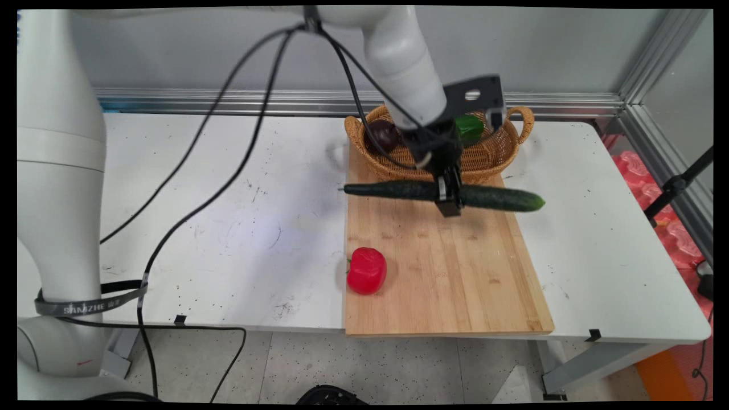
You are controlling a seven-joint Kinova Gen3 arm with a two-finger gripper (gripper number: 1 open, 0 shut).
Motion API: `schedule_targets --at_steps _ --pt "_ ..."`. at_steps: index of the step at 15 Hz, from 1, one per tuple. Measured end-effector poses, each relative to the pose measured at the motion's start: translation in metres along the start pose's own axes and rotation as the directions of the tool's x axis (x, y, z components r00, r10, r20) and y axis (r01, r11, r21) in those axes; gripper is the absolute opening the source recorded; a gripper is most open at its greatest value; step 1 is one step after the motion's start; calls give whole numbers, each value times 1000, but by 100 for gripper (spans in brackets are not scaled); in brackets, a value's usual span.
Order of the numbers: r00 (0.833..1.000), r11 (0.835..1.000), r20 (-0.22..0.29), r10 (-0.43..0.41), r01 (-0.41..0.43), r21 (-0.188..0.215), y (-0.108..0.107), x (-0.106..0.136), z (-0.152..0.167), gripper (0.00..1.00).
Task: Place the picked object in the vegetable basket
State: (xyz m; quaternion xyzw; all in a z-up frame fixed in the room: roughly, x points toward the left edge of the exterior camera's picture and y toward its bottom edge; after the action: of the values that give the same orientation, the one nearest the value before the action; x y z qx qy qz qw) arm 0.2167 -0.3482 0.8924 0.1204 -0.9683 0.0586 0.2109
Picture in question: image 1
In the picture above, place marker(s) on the black round object on floor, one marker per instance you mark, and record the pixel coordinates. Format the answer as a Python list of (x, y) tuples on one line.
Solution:
[(330, 395)]

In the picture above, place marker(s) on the wooden cutting board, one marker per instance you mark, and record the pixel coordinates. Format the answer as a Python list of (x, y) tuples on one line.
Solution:
[(444, 273)]

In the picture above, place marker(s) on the long dark green cucumber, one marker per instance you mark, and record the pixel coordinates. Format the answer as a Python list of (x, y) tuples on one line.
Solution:
[(501, 197)]

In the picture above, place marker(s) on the purple eggplant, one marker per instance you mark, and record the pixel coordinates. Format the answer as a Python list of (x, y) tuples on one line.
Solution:
[(383, 135)]

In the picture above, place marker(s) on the woven wicker basket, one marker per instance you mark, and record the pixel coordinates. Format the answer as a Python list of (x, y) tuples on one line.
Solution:
[(490, 156)]

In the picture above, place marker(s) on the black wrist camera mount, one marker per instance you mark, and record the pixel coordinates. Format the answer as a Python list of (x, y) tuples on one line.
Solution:
[(478, 97)]

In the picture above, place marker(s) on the red bell pepper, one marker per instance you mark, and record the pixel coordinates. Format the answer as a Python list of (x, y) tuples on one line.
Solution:
[(366, 271)]

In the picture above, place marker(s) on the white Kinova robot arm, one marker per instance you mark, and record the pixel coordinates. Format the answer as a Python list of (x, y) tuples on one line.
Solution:
[(62, 188)]

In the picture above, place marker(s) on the orange floor panel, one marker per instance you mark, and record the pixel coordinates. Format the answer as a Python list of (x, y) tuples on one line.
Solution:
[(660, 376)]

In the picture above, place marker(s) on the green bell pepper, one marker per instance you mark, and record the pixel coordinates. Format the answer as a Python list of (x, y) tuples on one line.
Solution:
[(470, 128)]

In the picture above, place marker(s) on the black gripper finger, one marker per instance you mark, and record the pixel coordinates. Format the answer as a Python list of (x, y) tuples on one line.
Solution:
[(456, 191), (442, 192)]

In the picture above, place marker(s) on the red foam mat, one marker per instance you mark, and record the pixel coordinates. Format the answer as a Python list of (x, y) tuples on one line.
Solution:
[(666, 216)]

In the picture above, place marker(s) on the grey table leg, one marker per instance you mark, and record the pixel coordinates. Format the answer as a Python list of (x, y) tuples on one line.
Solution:
[(598, 367)]

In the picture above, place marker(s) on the black tripod stand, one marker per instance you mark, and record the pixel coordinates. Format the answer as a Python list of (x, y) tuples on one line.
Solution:
[(678, 183)]

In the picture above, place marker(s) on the black tape marker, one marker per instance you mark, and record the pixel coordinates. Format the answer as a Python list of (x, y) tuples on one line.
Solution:
[(593, 335), (180, 320)]

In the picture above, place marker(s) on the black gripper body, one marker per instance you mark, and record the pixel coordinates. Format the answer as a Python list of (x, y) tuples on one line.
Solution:
[(436, 149)]

